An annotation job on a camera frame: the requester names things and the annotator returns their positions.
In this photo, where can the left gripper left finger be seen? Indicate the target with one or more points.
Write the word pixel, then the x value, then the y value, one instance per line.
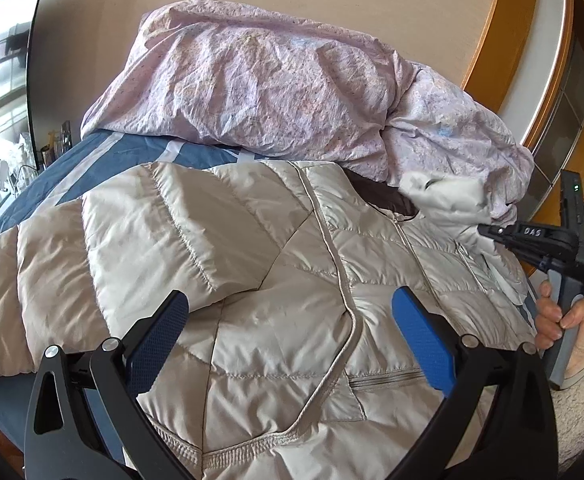
pixel 62 440

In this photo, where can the person's right hand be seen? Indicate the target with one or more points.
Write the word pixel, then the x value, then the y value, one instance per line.
pixel 552 325

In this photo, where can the beige quilted down jacket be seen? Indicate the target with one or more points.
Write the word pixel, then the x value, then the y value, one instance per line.
pixel 291 365

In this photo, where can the blue white striped bedsheet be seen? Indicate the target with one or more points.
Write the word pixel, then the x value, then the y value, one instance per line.
pixel 96 159

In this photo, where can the wooden door frame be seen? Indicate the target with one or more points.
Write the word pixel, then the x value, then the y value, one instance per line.
pixel 517 70

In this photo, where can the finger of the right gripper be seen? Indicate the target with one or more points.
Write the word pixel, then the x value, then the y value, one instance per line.
pixel 504 235

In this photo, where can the pink floral duvet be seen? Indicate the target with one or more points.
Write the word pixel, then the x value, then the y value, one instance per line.
pixel 222 72

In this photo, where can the frosted glass door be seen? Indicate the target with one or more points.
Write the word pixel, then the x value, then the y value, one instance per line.
pixel 559 137

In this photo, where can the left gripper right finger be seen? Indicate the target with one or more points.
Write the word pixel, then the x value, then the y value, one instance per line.
pixel 518 439

